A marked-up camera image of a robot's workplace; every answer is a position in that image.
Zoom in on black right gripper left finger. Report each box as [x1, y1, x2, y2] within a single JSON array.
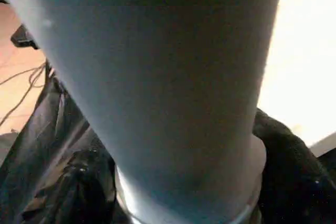
[[16, 130, 117, 224]]

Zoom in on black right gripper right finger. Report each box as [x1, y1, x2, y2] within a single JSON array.
[[254, 109, 336, 224]]

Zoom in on black floor cables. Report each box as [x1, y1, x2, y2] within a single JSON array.
[[0, 60, 49, 127]]

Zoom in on white plastic table leg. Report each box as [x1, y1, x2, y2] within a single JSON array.
[[0, 0, 287, 224]]

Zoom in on white plastic table top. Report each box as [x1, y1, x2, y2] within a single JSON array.
[[113, 0, 336, 224]]

